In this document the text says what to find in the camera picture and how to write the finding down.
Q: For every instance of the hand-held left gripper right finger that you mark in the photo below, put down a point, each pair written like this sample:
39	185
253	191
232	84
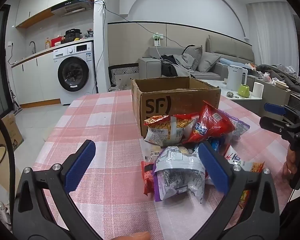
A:
212	170

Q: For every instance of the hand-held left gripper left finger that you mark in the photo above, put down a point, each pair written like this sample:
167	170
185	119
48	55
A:
81	166

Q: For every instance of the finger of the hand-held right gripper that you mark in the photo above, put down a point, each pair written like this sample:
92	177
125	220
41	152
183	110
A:
272	125
273	108

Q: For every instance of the white red-print snack packet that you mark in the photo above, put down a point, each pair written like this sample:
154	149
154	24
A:
233	158

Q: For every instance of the blue cookie packet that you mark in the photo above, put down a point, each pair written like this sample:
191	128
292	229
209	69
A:
214	145

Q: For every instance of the purple snack packet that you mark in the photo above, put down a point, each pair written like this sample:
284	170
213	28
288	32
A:
240	127
177	170

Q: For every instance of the yellow noodle snack packet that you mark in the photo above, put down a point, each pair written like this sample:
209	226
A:
252	167

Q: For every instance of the large red chip bag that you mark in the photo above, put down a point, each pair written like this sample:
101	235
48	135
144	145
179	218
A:
210	122

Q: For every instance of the white orange snack bag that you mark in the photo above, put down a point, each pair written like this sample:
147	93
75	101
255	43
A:
165	127

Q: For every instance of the brown cardboard box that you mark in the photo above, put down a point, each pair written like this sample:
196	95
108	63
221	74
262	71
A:
165	100

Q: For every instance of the person's right hand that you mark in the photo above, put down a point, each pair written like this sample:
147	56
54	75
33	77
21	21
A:
288	165

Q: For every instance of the person's left hand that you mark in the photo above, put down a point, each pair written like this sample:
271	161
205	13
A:
135	236

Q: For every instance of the grey side cabinet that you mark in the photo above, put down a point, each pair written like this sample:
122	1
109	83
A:
275	97

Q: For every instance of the white paper roll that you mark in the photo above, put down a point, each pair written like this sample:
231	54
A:
258	90

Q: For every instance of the beige bowl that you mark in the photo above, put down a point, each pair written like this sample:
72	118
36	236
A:
282	85

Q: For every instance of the green cup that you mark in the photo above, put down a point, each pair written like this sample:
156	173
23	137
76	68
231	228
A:
243	91

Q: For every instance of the grey clothes heap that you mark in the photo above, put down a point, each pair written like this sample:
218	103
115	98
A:
277	72

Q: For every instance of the pink checked tablecloth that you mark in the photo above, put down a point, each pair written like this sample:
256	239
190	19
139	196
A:
102	130

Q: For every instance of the small metal object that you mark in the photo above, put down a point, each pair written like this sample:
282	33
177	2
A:
231	94

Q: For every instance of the white electric kettle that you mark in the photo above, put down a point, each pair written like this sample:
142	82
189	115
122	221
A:
235	78

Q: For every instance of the light blue blanket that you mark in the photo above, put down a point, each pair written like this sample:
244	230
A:
232	62

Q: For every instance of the white coffee table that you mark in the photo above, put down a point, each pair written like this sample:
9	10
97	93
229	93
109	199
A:
215	83

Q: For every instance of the white curtain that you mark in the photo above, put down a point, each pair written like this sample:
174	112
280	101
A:
270	35

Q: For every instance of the printed cardboard box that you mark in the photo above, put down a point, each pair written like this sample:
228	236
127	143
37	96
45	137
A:
10	132

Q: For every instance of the grey pillow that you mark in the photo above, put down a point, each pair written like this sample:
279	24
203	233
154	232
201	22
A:
192	57
208	62

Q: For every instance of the white cloth pile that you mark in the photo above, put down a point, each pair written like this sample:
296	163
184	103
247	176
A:
120	87

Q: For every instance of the white washing machine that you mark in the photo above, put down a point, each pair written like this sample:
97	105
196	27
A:
75	75

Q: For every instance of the floor mop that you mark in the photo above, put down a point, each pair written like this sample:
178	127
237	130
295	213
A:
13	97

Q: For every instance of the white kitchen counter cabinet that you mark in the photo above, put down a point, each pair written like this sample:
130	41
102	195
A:
35	80

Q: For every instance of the dark clothes pile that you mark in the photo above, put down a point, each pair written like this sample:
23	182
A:
170	68

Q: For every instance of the grey sofa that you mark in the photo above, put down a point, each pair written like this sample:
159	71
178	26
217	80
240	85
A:
148	68

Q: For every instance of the yellow soap bottle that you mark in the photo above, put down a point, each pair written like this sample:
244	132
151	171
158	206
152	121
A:
47	44

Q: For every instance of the red box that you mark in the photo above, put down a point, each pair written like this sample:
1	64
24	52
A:
56	42

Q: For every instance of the kitchen faucet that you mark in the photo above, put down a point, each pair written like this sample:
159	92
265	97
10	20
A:
33	45

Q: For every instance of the black pressure cooker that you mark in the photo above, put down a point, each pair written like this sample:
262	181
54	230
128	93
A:
73	35

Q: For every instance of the dark glass door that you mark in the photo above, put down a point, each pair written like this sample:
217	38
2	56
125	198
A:
0	62

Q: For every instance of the dark bag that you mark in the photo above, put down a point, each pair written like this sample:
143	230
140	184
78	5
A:
89	34

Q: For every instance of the steel range hood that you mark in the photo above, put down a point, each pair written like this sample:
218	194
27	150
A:
72	6

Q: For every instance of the white upper kitchen cabinets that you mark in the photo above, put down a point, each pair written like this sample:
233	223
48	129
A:
35	5

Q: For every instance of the wall power strip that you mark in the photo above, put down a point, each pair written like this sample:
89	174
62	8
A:
158	38

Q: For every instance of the white wall outlet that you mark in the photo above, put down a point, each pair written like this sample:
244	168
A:
10	43

